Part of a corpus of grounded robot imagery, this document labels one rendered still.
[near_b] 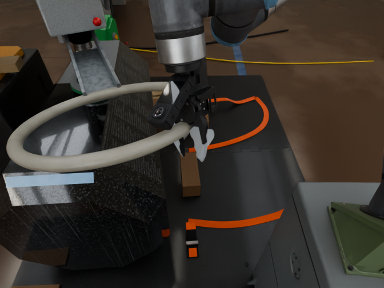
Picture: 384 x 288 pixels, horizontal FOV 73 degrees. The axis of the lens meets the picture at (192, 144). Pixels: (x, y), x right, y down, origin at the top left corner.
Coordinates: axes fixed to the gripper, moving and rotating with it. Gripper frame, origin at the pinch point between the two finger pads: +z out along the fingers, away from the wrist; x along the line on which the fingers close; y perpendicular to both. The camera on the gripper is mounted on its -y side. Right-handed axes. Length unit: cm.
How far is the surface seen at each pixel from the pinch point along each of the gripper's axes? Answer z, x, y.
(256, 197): 93, 24, 90
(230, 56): 38, 131, 254
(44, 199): 25, 58, -15
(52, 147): 13, 68, -2
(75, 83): -2, 87, 26
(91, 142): 14, 57, 9
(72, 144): 14, 62, 3
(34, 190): 22, 61, -16
